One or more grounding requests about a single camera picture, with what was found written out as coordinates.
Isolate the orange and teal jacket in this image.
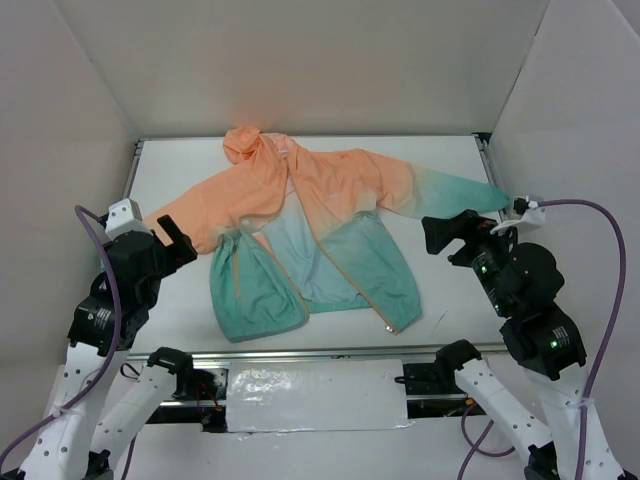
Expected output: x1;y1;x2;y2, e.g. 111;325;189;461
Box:
145;126;510;343

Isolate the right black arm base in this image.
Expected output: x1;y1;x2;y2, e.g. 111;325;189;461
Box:
394;362;464;397

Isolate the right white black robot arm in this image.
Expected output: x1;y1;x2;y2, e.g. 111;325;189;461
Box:
421;210;632;479

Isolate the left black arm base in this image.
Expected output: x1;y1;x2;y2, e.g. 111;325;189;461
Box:
172;368;228;433

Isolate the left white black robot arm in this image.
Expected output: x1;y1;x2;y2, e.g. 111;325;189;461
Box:
4;214;197;479

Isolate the white foil covered panel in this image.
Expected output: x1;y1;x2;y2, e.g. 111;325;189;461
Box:
226;360;410;433

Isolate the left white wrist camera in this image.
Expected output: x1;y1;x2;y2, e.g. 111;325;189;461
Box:
105;198;149;240

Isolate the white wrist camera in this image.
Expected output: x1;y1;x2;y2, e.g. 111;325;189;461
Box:
105;198;149;240
490;195;546;236

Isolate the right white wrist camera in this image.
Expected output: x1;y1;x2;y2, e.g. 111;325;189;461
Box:
490;195;546;236

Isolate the aluminium front rail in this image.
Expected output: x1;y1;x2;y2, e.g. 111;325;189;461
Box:
124;344;506;363

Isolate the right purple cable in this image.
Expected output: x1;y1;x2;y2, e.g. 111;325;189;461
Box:
459;198;627;480

